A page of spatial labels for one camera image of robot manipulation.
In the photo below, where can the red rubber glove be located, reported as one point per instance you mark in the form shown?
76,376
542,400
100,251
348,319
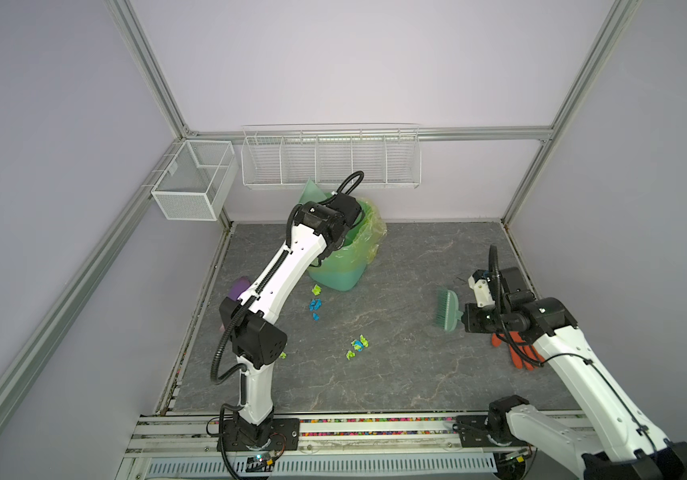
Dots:
526,349

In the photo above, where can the blue scraps beside bin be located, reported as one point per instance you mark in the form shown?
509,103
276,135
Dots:
315,302

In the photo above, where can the green trash bin with bag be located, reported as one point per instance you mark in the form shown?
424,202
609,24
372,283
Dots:
344,268

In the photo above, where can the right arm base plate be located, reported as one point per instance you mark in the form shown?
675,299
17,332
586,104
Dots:
473,432

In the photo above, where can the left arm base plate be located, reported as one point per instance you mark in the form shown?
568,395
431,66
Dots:
272,434

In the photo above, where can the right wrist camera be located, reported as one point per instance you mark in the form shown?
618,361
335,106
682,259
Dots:
479,283

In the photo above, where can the green dustpan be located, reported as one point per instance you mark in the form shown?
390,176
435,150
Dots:
312,193

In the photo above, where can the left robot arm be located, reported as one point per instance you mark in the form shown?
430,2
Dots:
251,342

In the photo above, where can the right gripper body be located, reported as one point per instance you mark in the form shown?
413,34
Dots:
486,319

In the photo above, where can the green hand brush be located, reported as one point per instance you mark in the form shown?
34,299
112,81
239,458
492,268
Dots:
448,312

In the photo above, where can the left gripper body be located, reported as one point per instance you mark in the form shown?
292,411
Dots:
336,247

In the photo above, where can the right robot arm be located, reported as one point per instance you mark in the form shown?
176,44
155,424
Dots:
543,333

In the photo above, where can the long white wire basket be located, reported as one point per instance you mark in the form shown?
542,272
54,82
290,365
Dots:
278,156

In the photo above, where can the small white mesh basket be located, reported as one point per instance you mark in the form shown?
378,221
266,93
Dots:
197,180

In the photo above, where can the paper scraps cluster centre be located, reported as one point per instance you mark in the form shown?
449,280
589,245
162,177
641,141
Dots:
357,345

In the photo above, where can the purple pink spatula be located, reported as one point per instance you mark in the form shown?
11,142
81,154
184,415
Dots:
237,288

